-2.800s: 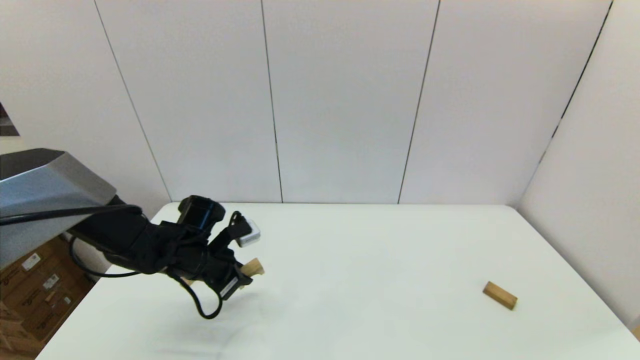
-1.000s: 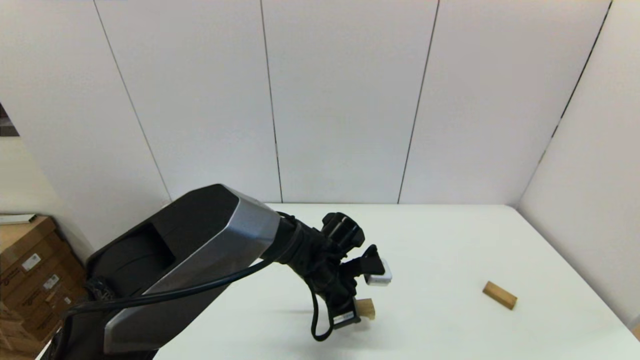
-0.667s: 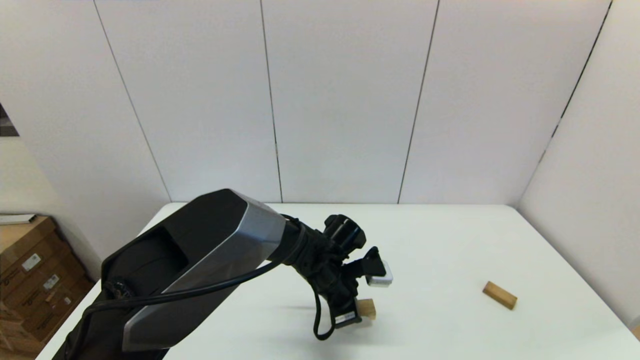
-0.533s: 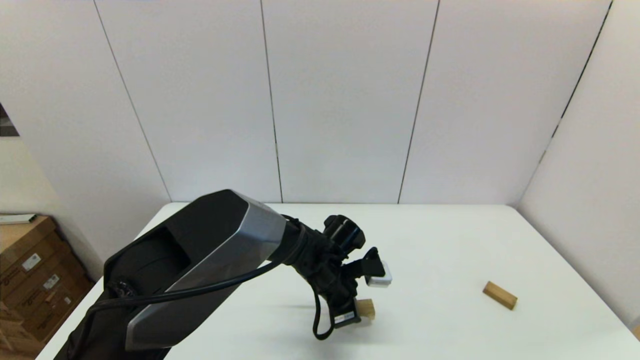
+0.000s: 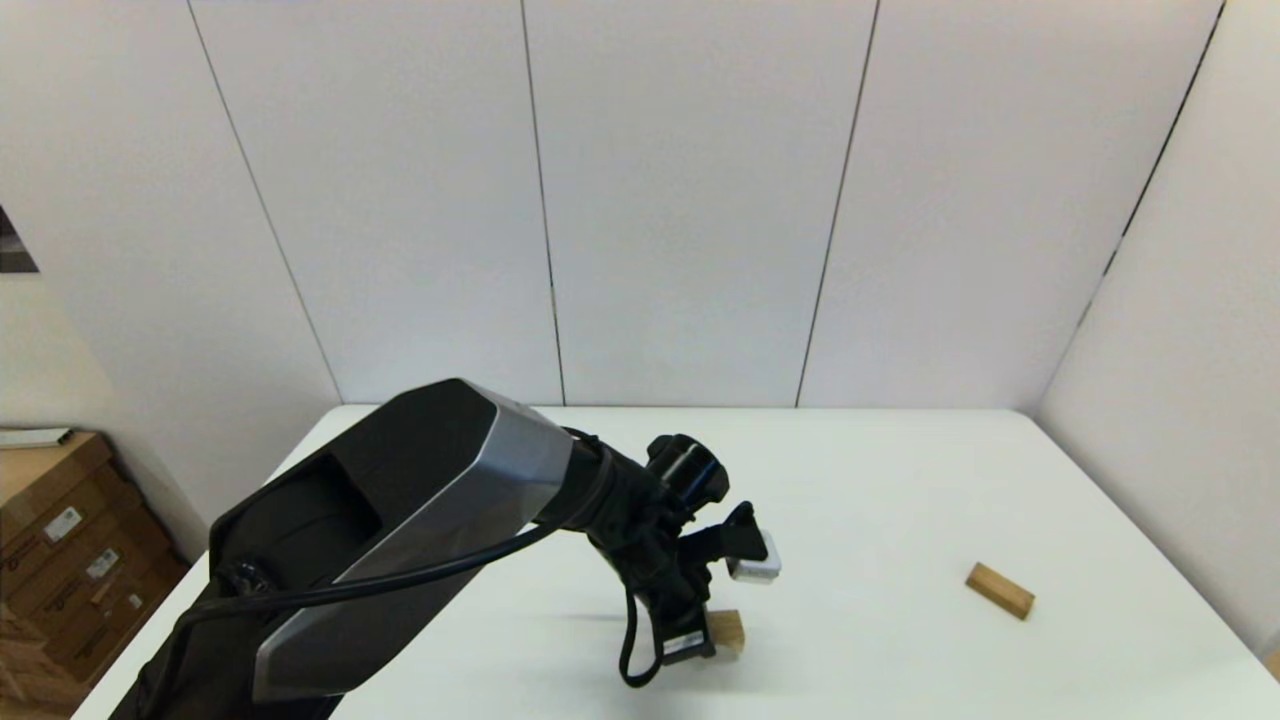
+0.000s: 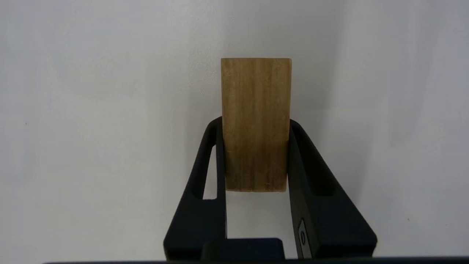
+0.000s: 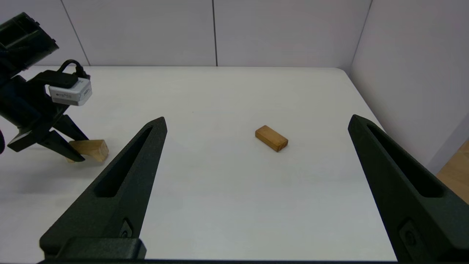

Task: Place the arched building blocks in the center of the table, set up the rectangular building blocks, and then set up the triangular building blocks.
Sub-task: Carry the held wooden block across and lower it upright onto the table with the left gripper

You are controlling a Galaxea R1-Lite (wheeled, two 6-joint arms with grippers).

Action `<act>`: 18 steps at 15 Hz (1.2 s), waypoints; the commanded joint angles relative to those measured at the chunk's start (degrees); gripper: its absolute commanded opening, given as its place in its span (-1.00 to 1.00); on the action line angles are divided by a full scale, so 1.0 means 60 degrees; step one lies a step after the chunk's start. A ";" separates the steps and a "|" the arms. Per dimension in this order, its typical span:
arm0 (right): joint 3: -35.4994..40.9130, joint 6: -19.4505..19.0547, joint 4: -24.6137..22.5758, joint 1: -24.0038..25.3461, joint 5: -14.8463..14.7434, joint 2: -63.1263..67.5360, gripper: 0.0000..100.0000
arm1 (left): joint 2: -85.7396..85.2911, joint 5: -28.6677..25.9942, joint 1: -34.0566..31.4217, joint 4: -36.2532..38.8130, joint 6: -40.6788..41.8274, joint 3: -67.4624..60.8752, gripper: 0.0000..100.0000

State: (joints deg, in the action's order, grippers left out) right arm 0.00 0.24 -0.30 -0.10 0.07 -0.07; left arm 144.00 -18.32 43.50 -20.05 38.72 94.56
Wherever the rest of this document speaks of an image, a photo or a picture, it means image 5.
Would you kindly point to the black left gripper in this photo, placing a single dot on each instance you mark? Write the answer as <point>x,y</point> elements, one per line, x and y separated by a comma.
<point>660,560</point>

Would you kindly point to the arched wooden building block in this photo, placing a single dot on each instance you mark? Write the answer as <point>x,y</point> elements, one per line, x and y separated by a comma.
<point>730,632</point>

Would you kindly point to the rectangular wooden building block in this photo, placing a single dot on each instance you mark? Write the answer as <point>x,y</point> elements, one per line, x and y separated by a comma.
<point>1000,590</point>

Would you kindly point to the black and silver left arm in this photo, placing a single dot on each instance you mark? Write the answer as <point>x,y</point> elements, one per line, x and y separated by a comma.
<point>400,500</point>

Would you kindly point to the brown cardboard box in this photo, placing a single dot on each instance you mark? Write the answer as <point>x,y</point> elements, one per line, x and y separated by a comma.
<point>50,480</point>
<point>30,670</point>
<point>100,610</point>

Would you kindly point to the flat white board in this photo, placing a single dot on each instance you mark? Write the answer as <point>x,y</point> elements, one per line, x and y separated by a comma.
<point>30,437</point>

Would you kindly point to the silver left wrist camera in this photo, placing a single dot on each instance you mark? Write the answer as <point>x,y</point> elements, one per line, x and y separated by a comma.
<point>755,565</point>

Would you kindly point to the dark wall window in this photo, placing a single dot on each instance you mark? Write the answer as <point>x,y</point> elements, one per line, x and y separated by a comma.
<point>12,250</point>

